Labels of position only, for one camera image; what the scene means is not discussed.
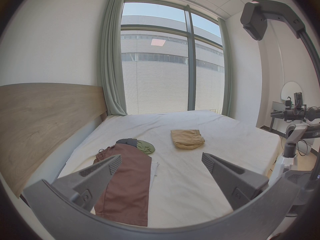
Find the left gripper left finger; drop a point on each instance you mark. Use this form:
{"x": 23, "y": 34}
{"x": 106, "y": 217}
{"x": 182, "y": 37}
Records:
{"x": 100, "y": 181}

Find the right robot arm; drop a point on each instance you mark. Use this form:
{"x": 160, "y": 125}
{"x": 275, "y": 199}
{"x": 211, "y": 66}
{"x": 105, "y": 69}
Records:
{"x": 297, "y": 131}

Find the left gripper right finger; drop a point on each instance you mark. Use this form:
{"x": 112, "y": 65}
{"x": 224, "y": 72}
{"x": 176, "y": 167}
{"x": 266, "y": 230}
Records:
{"x": 225, "y": 180}

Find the tan shorts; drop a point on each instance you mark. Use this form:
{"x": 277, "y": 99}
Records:
{"x": 187, "y": 139}

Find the pale small table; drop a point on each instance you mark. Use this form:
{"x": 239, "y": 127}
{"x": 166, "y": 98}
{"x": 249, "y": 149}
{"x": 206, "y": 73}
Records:
{"x": 277, "y": 105}

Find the black garment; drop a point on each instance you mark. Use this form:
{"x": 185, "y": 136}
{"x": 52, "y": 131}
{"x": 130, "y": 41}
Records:
{"x": 126, "y": 142}

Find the white garment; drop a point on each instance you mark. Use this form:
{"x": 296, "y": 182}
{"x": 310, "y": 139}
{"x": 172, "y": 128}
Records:
{"x": 153, "y": 169}

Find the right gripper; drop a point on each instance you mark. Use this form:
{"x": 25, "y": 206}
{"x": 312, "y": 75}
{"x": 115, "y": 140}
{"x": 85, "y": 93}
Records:
{"x": 293, "y": 115}

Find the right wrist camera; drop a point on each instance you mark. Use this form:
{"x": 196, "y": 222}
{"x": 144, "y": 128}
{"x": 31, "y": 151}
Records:
{"x": 288, "y": 102}

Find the brown shorts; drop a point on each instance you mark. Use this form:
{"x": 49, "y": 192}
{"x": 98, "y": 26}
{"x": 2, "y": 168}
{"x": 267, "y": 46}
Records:
{"x": 127, "y": 184}

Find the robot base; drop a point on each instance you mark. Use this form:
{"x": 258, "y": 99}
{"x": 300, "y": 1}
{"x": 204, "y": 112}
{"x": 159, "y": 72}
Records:
{"x": 285, "y": 166}

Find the bed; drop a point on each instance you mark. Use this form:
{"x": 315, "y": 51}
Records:
{"x": 200, "y": 159}

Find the grey-green curtain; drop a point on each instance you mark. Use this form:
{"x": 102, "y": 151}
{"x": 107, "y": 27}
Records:
{"x": 112, "y": 59}
{"x": 225, "y": 71}

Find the green garment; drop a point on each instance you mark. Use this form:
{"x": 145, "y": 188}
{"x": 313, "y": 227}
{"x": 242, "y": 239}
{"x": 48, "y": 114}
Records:
{"x": 146, "y": 147}

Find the window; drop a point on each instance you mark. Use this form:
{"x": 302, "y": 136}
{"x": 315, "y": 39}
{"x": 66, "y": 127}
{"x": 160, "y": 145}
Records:
{"x": 162, "y": 71}

